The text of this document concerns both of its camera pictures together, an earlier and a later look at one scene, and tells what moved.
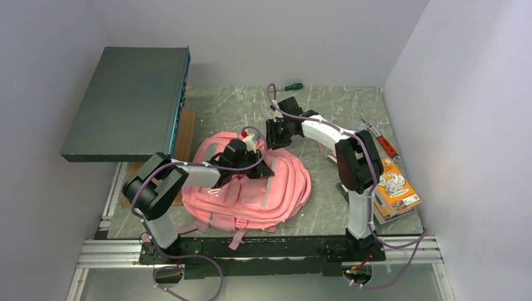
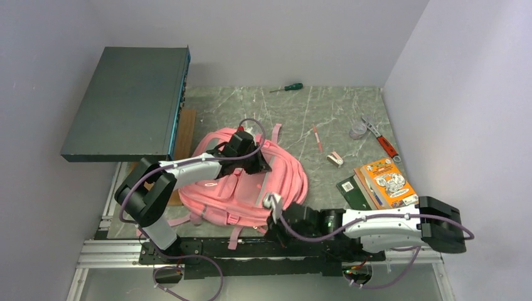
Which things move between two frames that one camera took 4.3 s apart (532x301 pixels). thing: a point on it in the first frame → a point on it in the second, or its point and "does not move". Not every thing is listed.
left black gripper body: x=249 y=159 does not move
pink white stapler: x=332 y=157 does not move
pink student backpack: x=239 y=205 does not move
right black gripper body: x=278 y=133 → x=282 y=233
